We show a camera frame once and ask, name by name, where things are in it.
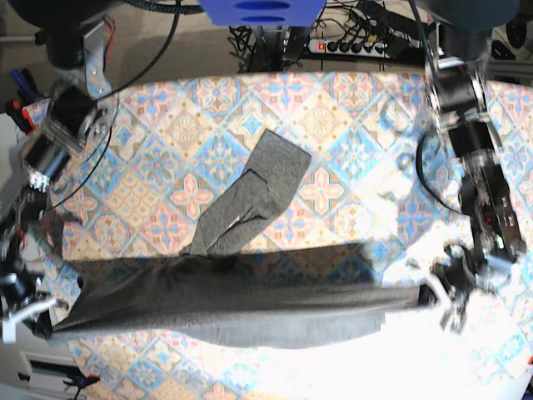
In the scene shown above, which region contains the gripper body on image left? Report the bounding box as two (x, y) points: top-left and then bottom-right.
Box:
(1, 270), (57, 343)

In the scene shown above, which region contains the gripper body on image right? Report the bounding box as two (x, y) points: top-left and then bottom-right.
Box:
(419, 243), (521, 333)

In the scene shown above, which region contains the grey t-shirt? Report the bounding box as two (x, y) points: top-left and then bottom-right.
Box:
(47, 130), (420, 349)

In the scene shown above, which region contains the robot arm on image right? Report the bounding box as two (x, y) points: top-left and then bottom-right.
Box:
(410, 1), (526, 333)

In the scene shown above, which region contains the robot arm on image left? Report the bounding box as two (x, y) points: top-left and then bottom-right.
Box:
(1, 1), (118, 343)

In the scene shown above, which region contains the white vent panel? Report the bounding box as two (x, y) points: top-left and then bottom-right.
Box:
(17, 352), (81, 399)

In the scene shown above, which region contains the black orange clamp bottom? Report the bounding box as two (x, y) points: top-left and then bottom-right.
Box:
(63, 375), (101, 390)

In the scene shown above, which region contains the patterned tablecloth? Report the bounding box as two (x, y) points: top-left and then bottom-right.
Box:
(15, 71), (533, 400)

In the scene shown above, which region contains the red black clamp left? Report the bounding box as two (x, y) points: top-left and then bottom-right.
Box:
(5, 100), (35, 136)

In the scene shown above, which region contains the white power strip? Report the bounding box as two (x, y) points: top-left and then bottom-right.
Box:
(307, 39), (390, 59)

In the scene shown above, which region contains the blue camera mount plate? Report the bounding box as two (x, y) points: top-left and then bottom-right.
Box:
(198, 0), (326, 27)

